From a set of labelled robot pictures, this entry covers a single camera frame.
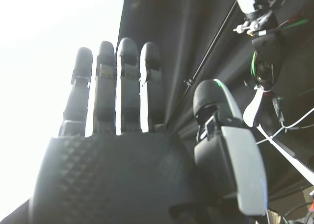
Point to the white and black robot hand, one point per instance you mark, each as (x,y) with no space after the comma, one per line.
(110,180)

